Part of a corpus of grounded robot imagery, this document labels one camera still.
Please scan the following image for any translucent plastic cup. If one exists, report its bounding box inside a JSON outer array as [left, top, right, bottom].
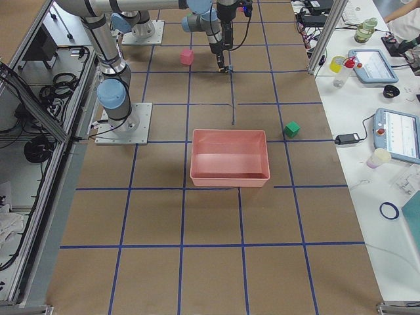
[[366, 148, 392, 169]]

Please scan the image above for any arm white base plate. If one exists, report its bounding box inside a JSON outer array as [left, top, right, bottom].
[[94, 102, 152, 145], [122, 20, 165, 46]]

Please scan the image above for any teach pendant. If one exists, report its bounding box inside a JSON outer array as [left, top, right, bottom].
[[373, 108, 419, 164], [348, 49, 398, 84]]

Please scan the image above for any pink plastic bin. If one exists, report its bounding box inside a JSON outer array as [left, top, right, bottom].
[[190, 129, 270, 188]]

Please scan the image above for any aluminium frame post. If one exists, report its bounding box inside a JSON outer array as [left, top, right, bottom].
[[307, 0, 348, 74]]

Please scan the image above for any green cube at table edge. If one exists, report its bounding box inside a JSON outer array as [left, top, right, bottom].
[[283, 121, 301, 138]]

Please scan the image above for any yellow tape roll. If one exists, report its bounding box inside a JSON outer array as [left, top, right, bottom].
[[329, 56, 346, 74]]

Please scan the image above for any green water bottle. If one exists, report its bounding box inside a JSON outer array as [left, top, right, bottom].
[[354, 17, 378, 43]]

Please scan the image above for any blue tape ring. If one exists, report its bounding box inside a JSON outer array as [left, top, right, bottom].
[[379, 201, 400, 221]]

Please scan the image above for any yellow push button switch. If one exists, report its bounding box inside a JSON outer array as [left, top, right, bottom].
[[219, 65, 233, 74]]

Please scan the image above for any teach pendant near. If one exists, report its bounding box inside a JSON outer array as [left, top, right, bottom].
[[373, 108, 419, 164]]

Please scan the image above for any pink cube centre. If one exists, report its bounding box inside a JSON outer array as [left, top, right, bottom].
[[180, 49, 194, 66]]

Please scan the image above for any person in beige clothes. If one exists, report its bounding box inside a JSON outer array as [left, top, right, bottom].
[[384, 1, 419, 42]]

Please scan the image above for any teal notebook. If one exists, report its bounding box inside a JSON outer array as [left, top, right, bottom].
[[402, 191, 420, 247]]

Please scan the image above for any clear bottle red cap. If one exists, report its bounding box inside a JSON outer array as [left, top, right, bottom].
[[333, 56, 357, 88]]

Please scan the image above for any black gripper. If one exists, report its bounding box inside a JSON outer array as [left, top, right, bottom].
[[209, 21, 234, 68], [216, 0, 253, 23]]

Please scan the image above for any white crumpled cloth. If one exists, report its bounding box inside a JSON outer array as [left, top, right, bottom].
[[0, 182, 26, 253]]

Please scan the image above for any black power brick right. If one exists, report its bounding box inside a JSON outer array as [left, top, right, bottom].
[[334, 133, 361, 145]]

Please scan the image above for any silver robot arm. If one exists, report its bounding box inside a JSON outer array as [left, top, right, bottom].
[[111, 1, 239, 73], [58, 1, 253, 136]]

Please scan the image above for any teach pendant far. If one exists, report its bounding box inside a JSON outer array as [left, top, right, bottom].
[[348, 49, 398, 84]]

